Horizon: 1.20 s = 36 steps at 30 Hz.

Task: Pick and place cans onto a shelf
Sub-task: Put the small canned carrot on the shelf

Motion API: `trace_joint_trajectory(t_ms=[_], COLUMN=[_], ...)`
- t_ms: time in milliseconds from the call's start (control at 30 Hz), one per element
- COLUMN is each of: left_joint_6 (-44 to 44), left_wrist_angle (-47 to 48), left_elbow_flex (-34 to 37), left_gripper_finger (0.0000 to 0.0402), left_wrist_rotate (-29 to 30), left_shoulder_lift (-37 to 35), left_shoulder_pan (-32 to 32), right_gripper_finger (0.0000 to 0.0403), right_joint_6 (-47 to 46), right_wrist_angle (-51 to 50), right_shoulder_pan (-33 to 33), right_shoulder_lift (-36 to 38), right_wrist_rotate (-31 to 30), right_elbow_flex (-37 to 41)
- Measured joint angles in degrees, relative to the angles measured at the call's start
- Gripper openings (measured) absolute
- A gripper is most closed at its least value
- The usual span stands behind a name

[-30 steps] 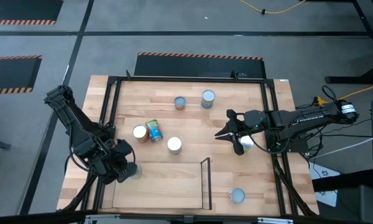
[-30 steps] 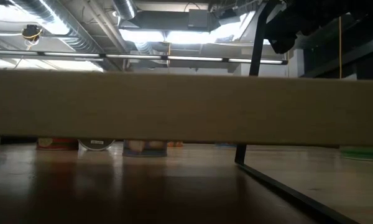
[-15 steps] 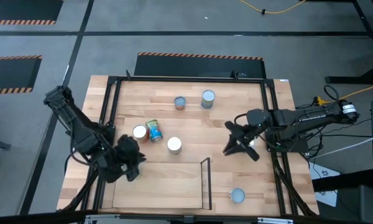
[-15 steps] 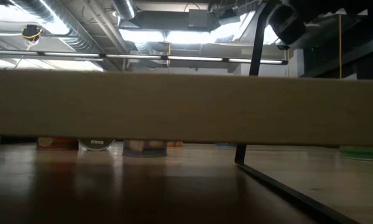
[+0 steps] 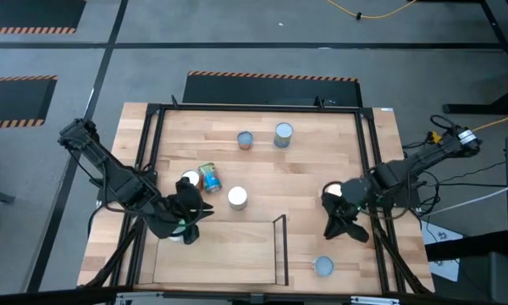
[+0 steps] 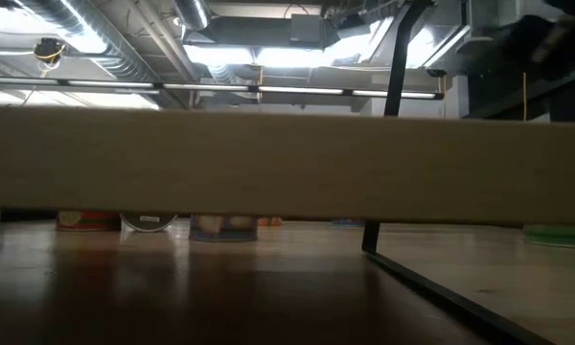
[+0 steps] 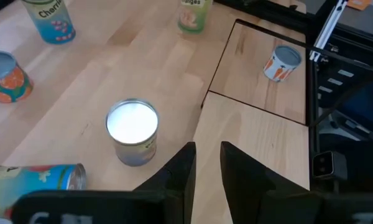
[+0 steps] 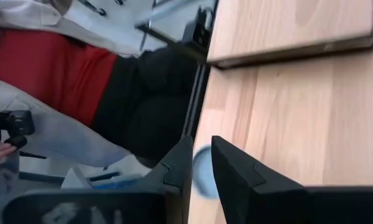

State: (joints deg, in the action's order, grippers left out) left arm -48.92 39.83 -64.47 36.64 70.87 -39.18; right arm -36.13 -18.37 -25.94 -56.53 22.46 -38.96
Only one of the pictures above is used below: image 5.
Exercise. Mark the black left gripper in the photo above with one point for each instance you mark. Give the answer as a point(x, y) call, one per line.
point(186, 199)

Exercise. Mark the green Oranges label can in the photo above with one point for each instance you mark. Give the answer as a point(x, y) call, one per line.
point(175, 237)
point(332, 189)

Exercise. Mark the black floor beam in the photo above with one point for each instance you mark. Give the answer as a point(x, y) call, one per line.
point(465, 247)

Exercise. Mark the black stand base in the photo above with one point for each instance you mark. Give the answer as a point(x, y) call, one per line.
point(470, 109)

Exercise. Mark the black table frame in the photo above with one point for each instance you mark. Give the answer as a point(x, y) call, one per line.
point(258, 109)

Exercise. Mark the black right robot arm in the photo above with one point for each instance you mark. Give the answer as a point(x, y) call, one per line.
point(410, 167)

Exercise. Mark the bluish tin can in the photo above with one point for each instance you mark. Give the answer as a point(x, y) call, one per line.
point(324, 267)

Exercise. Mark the blue peaches label can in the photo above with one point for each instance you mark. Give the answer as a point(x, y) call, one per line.
point(237, 195)

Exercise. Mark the red Pineapple label can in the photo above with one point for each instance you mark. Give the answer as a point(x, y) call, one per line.
point(190, 177)

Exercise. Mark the tall blue Cherries can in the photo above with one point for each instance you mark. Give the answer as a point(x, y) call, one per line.
point(283, 130)

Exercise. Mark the wooden shelf with black frame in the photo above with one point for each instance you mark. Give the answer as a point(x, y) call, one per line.
point(228, 258)

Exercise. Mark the teal Tomatoes label can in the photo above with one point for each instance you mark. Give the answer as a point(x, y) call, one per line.
point(211, 180)

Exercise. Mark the long black hazard-striped floor mat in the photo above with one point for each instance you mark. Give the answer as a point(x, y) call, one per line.
point(271, 91)

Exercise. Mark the small teal orange-slices can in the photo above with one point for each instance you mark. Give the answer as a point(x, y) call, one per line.
point(245, 139)

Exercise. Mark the white paper sheet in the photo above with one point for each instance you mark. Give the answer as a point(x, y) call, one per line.
point(442, 237)

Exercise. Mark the black crossbar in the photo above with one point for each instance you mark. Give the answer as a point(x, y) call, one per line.
point(46, 296)

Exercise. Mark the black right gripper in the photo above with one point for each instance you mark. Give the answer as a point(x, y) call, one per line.
point(351, 195)

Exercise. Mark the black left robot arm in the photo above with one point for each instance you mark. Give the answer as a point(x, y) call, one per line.
point(114, 178)

